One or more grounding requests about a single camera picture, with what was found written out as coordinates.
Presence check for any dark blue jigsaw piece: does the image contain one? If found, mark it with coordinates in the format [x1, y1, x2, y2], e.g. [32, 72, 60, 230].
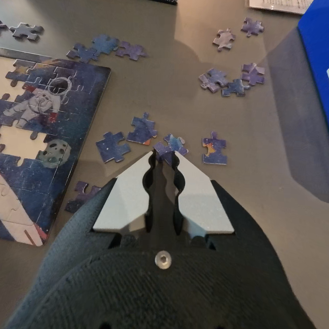
[96, 132, 131, 163]
[126, 112, 158, 145]

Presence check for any star print jigsaw piece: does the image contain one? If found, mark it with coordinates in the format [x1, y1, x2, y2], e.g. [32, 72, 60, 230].
[202, 132, 228, 165]

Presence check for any space jigsaw puzzle board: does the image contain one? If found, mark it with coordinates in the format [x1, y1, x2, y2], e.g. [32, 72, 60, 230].
[0, 47, 112, 247]

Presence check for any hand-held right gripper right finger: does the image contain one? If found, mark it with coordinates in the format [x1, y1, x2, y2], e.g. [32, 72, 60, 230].
[172, 151, 235, 238]

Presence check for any blue box with tag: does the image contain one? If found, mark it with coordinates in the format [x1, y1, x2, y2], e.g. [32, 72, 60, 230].
[298, 0, 329, 117]

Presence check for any blue pale-patch jigsaw piece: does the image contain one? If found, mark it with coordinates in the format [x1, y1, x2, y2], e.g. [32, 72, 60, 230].
[153, 133, 188, 165]

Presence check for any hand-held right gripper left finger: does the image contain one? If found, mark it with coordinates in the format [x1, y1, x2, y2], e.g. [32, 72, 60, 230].
[93, 151, 157, 233]

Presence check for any row of puzzle pieces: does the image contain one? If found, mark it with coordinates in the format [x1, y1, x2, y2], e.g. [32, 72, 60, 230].
[0, 21, 148, 64]

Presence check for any laminated instruction sheet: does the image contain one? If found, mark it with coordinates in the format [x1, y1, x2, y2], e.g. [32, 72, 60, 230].
[249, 0, 314, 15]

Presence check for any purple orange jigsaw piece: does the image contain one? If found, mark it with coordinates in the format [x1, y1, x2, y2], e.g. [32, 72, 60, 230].
[65, 181, 102, 214]

